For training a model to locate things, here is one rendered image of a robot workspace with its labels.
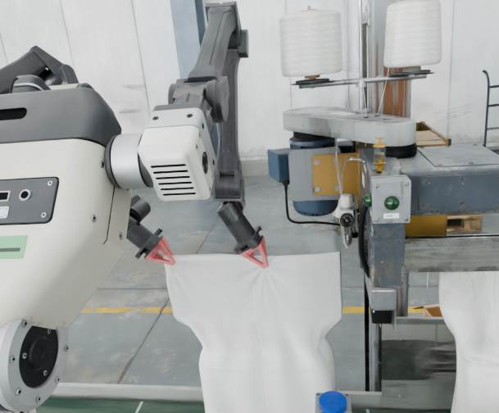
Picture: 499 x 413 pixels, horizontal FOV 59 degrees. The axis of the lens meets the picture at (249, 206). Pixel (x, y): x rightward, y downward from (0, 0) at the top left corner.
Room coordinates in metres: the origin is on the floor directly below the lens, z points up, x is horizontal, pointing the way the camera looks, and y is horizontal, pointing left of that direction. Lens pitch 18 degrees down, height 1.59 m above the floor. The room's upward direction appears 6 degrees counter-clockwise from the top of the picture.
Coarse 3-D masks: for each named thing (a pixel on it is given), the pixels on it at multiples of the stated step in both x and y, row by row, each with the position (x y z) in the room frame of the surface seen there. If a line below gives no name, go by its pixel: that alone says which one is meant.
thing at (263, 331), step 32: (192, 256) 1.15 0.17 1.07; (224, 256) 1.12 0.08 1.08; (256, 256) 1.10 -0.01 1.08; (288, 256) 1.08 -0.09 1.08; (320, 256) 1.07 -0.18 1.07; (192, 288) 1.15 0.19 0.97; (224, 288) 1.12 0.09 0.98; (256, 288) 1.10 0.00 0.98; (288, 288) 1.08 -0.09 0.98; (320, 288) 1.07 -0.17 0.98; (192, 320) 1.14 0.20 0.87; (224, 320) 1.12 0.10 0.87; (256, 320) 1.10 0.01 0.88; (288, 320) 1.08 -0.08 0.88; (320, 320) 1.07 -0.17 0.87; (224, 352) 1.06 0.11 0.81; (256, 352) 1.04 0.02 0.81; (288, 352) 1.03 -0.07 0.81; (320, 352) 1.04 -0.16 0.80; (224, 384) 1.05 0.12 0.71; (256, 384) 1.03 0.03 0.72; (288, 384) 1.01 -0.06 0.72; (320, 384) 1.01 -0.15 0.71
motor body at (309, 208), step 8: (296, 144) 1.36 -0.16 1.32; (304, 144) 1.34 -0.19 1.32; (312, 144) 1.33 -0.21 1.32; (320, 144) 1.33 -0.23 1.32; (328, 144) 1.34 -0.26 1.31; (328, 200) 1.33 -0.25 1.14; (336, 200) 1.36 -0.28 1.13; (296, 208) 1.37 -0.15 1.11; (304, 208) 1.34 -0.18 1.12; (312, 208) 1.33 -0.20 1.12; (320, 208) 1.33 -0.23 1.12; (328, 208) 1.34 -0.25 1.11
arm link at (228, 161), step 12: (240, 48) 1.20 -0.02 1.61; (228, 60) 1.19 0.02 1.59; (228, 72) 1.18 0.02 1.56; (228, 120) 1.14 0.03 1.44; (228, 132) 1.14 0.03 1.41; (228, 144) 1.13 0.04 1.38; (228, 156) 1.12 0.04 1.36; (216, 168) 1.11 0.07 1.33; (228, 168) 1.11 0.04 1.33; (240, 168) 1.13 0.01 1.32; (216, 180) 1.10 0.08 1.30; (228, 180) 1.10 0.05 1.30; (216, 192) 1.10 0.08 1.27; (228, 192) 1.10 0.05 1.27
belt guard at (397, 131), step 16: (288, 112) 1.39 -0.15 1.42; (304, 112) 1.35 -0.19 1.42; (320, 112) 1.32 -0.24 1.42; (288, 128) 1.36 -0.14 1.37; (304, 128) 1.29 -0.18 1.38; (320, 128) 1.22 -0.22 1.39; (336, 128) 1.17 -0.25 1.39; (352, 128) 1.11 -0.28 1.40; (368, 128) 1.07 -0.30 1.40; (384, 128) 1.02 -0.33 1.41; (400, 128) 1.00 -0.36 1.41; (400, 144) 1.00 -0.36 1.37
